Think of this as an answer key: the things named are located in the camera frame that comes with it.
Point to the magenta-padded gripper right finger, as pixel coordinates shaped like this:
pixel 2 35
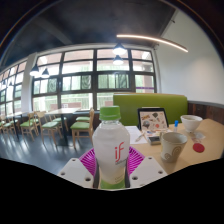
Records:
pixel 148 170

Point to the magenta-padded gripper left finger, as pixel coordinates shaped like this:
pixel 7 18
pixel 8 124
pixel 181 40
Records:
pixel 74 170

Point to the clear green-capped drink bottle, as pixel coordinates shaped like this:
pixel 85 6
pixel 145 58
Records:
pixel 110 146

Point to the small dark box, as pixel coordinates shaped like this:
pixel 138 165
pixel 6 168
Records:
pixel 154 140

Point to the beige swirl-patterned mug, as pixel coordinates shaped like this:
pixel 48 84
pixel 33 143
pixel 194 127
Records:
pixel 172 148

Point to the white paper sheet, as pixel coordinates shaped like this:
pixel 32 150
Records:
pixel 133 133

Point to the group of green-seated wooden chairs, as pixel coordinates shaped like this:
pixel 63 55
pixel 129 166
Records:
pixel 81 125

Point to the black sticker-covered tablet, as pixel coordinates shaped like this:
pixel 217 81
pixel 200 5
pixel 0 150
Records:
pixel 152 119

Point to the blue-capped small item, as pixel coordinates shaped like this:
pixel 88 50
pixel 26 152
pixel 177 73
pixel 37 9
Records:
pixel 176 124

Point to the flat round red coaster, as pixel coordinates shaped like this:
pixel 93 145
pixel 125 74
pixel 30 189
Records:
pixel 198 147

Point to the wooden dining table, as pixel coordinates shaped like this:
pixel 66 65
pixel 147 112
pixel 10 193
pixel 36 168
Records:
pixel 61 111

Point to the small clear glass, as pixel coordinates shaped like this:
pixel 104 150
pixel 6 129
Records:
pixel 199 135

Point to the white ceramic bowl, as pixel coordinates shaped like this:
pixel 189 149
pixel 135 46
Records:
pixel 191 124

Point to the green upholstered bench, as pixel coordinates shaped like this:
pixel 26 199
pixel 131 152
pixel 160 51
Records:
pixel 130 106

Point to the group of pendant ceiling lamps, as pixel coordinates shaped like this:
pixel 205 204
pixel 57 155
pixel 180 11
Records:
pixel 119 50

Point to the curved linear ceiling light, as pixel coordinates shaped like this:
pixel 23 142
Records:
pixel 153 39

